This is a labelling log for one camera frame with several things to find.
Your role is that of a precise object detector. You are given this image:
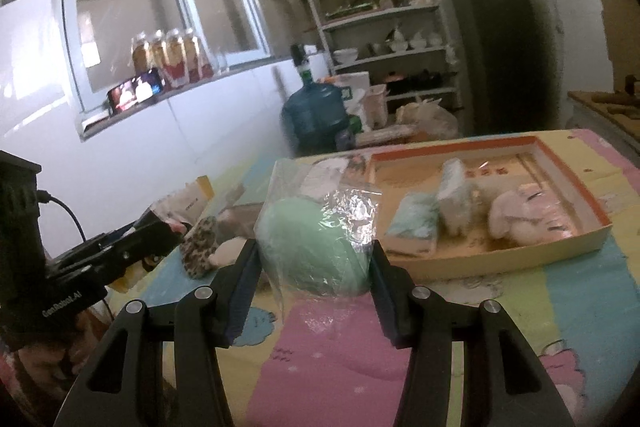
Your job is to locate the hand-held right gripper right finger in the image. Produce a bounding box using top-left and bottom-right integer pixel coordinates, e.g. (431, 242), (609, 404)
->
(369, 238), (576, 427)

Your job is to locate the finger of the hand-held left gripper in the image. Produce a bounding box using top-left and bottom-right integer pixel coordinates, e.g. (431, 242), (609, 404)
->
(47, 227), (185, 293)
(50, 212), (166, 263)

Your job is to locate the dark refrigerator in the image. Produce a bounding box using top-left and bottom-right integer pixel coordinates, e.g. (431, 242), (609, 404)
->
(449, 0), (556, 135)

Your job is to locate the orange-rimmed cardboard box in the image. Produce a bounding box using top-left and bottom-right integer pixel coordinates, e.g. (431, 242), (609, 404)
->
(367, 134), (613, 280)

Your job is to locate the smartphone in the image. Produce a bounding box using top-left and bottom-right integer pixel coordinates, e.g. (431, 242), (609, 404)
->
(107, 68), (165, 115)

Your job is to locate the teal soft packet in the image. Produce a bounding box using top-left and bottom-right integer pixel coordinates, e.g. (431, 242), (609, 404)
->
(387, 192), (443, 240)

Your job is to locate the white pouch with yellow edge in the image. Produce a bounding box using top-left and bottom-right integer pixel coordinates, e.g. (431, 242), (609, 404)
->
(150, 176), (216, 228)

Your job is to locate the pink cloth packet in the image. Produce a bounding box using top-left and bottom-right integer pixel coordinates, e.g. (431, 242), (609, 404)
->
(487, 183), (576, 243)

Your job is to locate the sliding window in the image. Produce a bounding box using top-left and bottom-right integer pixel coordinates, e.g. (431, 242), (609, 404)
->
(60, 0), (273, 108)

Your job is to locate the black cable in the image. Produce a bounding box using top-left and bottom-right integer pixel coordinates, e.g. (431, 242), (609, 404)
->
(36, 191), (88, 243)

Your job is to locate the blue water jug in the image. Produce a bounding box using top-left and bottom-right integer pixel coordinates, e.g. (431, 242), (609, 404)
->
(280, 79), (351, 155)

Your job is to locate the wooden-top counter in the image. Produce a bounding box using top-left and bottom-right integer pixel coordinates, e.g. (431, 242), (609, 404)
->
(567, 89), (640, 148)

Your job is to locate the black water pump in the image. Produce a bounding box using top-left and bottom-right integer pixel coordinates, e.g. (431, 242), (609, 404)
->
(291, 44), (313, 82)

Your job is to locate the long wrapped bundle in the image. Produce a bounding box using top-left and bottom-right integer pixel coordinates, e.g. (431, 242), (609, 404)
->
(357, 127), (416, 148)

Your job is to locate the white sack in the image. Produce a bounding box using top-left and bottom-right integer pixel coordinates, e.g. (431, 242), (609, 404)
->
(332, 72), (371, 102)

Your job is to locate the clear plastic bag of food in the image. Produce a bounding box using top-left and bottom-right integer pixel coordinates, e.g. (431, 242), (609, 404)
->
(395, 96), (458, 140)

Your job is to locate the white tissue pack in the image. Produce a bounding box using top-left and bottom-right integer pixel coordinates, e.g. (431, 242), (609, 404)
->
(437, 158), (476, 235)

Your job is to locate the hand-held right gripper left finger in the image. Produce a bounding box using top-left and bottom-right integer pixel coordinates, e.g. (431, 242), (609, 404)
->
(67, 237), (263, 427)

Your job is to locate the green round cushion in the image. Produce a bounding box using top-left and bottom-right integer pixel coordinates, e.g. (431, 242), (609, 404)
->
(255, 158), (385, 323)

